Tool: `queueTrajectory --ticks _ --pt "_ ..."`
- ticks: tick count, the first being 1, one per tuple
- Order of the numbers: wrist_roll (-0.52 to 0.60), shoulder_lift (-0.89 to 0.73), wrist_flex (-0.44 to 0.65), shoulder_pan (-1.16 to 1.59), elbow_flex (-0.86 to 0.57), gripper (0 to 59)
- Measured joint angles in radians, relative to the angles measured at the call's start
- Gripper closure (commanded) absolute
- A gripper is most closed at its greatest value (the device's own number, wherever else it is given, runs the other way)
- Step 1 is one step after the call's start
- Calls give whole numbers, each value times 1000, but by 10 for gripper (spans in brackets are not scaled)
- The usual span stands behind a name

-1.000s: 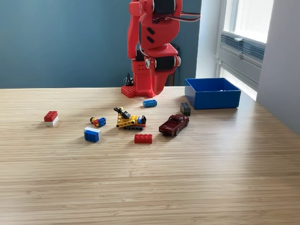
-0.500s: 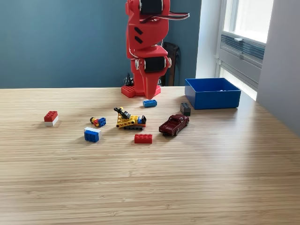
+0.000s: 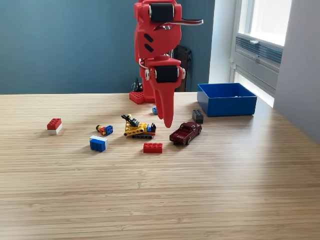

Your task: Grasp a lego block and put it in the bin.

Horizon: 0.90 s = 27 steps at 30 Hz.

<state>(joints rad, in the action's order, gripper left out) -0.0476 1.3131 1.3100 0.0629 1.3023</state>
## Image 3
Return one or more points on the small yellow toy digger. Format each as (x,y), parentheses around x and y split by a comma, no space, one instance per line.
(136,128)

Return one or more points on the toy figure red blue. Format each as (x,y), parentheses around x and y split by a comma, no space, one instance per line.
(108,130)

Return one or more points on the dark red toy car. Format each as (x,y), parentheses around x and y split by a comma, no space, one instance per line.
(183,135)

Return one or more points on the dark folded chair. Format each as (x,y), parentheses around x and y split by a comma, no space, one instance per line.
(188,62)

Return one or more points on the blue and white brick stack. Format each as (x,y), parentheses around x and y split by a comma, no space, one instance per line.
(97,145)

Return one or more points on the red and white brick stack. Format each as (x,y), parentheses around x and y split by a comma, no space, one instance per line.
(53,125)

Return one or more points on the red long brick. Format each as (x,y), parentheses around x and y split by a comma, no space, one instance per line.
(153,148)

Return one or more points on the grey pleated window blind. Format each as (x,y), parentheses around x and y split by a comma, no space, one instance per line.
(270,52)

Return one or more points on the blue plastic bin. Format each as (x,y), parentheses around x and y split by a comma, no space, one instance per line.
(230,107)

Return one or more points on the dark grey brick stack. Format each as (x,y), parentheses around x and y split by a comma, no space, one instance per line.
(197,117)

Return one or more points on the white window frame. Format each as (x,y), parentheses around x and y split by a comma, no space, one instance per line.
(246,20)

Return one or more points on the flat blue brick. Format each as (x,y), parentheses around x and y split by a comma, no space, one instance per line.
(154,110)

